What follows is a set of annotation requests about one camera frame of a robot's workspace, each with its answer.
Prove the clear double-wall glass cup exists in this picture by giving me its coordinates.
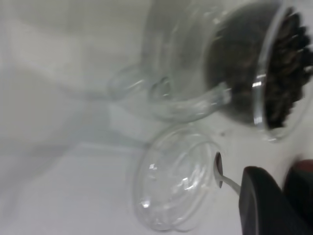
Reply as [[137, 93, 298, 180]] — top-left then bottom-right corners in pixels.
[[107, 0, 313, 144]]

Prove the clear glass lid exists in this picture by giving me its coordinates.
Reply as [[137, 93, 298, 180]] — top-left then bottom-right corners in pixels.
[[132, 124, 221, 233]]

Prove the coffee beans pile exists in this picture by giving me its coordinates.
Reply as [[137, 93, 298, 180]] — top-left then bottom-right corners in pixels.
[[205, 7, 313, 130]]

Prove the white-handled metal spoon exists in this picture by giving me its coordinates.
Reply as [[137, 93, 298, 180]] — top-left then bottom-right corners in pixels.
[[213, 152, 243, 198]]

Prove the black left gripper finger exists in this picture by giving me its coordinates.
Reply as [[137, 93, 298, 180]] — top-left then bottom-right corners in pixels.
[[238, 165, 313, 235]]

